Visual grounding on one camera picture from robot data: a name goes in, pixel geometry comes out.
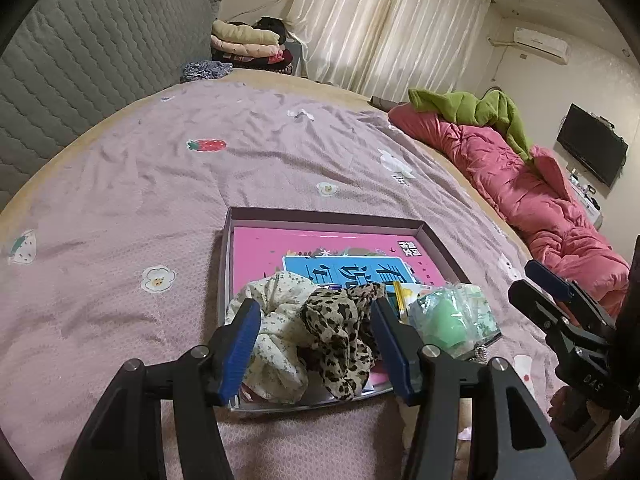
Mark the dark red folded garment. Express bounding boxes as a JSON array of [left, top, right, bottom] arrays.
[[235, 50, 296, 76]]

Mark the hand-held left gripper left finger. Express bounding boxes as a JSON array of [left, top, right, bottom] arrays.
[[60, 297, 263, 480]]

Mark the dark patterned cloth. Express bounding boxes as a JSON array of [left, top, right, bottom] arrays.
[[180, 60, 233, 83]]

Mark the pink book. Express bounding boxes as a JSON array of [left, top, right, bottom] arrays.
[[231, 226, 451, 306]]

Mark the green blanket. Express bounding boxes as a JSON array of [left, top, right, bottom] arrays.
[[407, 87, 533, 163]]

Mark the yellow cartoon wipes packet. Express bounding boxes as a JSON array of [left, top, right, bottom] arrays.
[[392, 280, 431, 321]]

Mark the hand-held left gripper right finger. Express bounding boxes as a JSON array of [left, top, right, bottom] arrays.
[[370, 296, 578, 480]]

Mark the purple printed bed sheet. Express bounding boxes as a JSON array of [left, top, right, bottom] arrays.
[[0, 80, 566, 480]]

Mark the black garment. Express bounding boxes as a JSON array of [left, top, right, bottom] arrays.
[[255, 16, 296, 43]]

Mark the white air conditioner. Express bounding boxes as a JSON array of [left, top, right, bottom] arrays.
[[512, 27, 571, 65]]

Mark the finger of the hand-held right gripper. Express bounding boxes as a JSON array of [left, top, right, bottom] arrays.
[[507, 279, 617, 357], [525, 260, 609, 322]]

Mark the cream folded garment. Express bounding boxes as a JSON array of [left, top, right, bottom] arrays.
[[212, 21, 281, 46]]

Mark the pink quilt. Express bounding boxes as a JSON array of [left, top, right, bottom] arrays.
[[389, 102, 631, 316]]

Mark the cream floral scrunchie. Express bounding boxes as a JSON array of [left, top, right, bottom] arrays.
[[225, 270, 326, 403]]

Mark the green floral tissue pack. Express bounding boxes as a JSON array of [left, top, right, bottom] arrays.
[[410, 282, 501, 358]]

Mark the pink folded garment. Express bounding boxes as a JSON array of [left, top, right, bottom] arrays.
[[211, 37, 283, 59]]

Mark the white curtain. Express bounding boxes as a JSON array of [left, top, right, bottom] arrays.
[[287, 0, 493, 103]]

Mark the dark shallow cardboard box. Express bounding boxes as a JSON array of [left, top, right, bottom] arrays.
[[217, 206, 501, 413]]

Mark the black television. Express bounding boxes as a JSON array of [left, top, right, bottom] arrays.
[[556, 103, 629, 187]]

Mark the grey quilted headboard cover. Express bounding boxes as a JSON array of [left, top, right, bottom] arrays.
[[0, 0, 216, 211]]

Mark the leopard print scrunchie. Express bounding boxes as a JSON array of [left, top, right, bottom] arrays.
[[299, 282, 388, 401]]

